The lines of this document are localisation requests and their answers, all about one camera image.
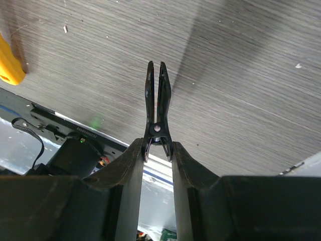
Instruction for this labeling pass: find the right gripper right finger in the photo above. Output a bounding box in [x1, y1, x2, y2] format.
[172, 142, 223, 240]

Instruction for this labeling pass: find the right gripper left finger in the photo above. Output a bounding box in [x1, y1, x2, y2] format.
[82, 138, 143, 240]

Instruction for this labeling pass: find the black bag clip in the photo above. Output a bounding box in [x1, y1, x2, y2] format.
[141, 61, 174, 162]

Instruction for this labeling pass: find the yellow plastic scoop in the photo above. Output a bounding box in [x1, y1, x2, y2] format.
[0, 35, 26, 85]

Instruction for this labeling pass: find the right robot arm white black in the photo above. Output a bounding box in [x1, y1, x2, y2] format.
[29, 139, 231, 240]

